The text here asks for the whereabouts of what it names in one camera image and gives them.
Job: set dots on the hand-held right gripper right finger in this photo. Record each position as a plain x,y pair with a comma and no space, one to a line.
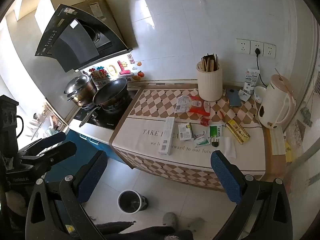
226,180

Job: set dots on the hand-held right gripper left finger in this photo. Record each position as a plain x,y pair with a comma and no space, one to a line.
91,180

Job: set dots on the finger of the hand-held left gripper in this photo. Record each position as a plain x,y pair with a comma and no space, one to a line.
52,138
62,150

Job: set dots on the white trash bin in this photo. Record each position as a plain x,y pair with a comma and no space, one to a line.
130,201

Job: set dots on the yellow snack packet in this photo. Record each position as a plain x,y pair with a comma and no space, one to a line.
238,132

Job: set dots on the green white medicine box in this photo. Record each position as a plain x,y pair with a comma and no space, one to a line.
186,131

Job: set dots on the long white box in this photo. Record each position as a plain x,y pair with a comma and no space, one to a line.
167,135

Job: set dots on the red snack packet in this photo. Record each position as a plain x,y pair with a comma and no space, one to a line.
200,106

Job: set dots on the person's left forearm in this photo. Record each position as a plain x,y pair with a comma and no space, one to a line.
13,202

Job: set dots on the dish rack with dishes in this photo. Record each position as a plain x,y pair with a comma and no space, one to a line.
47,125

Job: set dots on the blue base cabinet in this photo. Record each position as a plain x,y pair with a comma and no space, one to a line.
115,152

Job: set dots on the small dark object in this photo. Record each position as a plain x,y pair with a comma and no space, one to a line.
215,144

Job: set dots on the white sachet with green print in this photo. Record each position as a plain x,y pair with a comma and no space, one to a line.
201,140

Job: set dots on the black gas stove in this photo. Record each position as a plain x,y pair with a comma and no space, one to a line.
110,121

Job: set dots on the steel pot with lid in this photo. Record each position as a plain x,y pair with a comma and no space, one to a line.
80,87

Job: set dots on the small red wrapper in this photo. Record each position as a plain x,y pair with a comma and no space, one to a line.
204,121

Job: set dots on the cream ribbed panel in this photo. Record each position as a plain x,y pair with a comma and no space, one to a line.
278,141

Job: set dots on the checkered tablecloth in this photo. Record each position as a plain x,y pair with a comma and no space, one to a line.
140,135

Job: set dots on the yellow paper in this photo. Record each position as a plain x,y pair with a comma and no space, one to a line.
288,152

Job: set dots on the grey slipper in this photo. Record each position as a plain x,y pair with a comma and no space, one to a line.
170,218

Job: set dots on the person's right leg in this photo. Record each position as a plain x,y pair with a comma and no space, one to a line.
183,235

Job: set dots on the person's leg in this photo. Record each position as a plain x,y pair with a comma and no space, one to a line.
157,233
183,235

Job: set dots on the dark frying pan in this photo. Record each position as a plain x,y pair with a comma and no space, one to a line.
110,92

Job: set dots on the grey blue smartphone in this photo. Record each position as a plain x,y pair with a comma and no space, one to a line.
233,97

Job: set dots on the person's left leg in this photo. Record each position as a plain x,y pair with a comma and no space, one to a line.
157,233

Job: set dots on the small white packet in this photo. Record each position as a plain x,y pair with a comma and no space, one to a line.
244,95

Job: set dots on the white printed snack packet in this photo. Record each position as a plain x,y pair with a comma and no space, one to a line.
183,103

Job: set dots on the white bowl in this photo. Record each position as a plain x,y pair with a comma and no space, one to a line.
260,93

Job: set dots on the cream pink electric kettle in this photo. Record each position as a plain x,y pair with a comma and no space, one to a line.
275,100

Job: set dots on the cream ribbed chopstick holder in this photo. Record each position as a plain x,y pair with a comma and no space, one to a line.
209,85

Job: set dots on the black range hood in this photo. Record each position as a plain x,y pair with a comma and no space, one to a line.
75,42

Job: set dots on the bundle of wooden chopsticks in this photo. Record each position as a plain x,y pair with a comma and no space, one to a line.
209,62

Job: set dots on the colourful wall sticker set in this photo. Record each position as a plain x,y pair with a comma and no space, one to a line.
110,71

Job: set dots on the white pouch by wall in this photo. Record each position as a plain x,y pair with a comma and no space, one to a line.
250,81

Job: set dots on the white wall socket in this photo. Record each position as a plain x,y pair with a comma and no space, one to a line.
269,50
243,46
260,44

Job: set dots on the beige hood duct cover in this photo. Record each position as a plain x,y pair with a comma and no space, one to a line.
95,7

